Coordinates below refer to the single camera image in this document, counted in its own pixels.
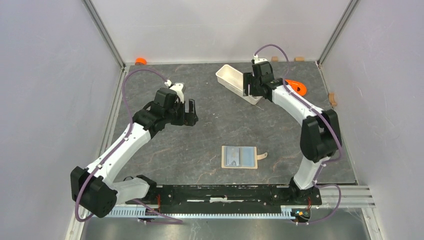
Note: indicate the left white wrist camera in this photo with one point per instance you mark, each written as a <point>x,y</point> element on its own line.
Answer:
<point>177,87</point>

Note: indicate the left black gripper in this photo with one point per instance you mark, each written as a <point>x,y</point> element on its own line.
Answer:
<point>190,118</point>

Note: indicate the grey credit card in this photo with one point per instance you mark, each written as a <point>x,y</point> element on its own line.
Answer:
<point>232,156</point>

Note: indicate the white plastic bin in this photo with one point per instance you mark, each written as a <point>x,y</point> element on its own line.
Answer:
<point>232,79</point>

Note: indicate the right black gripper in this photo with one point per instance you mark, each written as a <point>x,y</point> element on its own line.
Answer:
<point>249,79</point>

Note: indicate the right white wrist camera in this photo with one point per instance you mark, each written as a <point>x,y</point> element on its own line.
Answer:
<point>256,59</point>

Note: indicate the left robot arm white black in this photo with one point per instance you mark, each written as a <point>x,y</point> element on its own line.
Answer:
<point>94,188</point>

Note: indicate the beige card holder wallet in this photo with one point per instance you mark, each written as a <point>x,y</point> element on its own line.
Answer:
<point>249,157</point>

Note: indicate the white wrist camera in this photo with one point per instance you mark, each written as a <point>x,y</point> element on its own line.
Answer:
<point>177,87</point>
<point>256,59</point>

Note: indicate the wooden block right wall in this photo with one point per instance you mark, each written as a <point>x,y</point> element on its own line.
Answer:
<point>332,99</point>

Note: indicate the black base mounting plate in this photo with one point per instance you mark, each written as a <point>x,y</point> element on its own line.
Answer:
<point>229,198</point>

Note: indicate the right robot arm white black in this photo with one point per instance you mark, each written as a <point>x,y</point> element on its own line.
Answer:
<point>320,135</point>

